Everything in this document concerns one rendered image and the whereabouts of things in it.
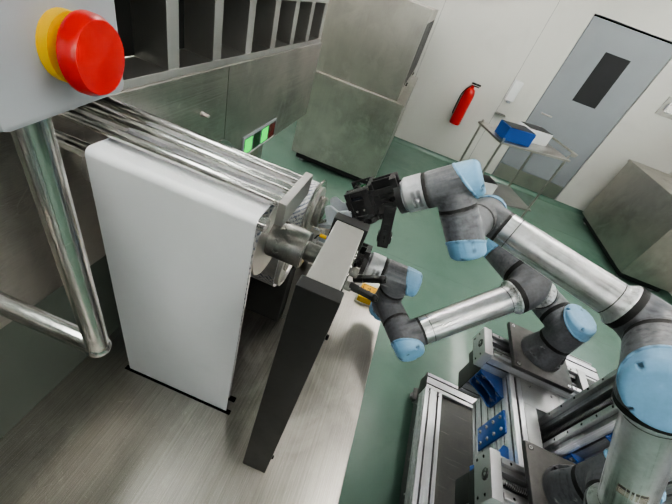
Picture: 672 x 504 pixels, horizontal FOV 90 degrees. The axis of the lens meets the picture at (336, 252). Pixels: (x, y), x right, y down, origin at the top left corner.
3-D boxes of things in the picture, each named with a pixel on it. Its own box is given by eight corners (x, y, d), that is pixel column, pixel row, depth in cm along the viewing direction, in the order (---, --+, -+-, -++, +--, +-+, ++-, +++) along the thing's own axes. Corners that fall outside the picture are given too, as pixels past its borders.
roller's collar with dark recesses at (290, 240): (295, 275, 54) (303, 246, 50) (261, 261, 55) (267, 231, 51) (308, 253, 59) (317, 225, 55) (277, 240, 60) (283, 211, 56)
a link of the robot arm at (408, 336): (567, 307, 91) (399, 370, 90) (540, 278, 99) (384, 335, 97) (581, 283, 83) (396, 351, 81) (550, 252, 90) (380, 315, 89)
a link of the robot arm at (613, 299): (724, 320, 62) (491, 179, 79) (735, 353, 54) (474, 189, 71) (666, 353, 69) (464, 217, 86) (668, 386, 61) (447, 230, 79)
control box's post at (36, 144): (98, 358, 26) (19, 103, 14) (80, 350, 27) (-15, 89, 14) (114, 342, 28) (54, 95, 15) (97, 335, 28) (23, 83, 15)
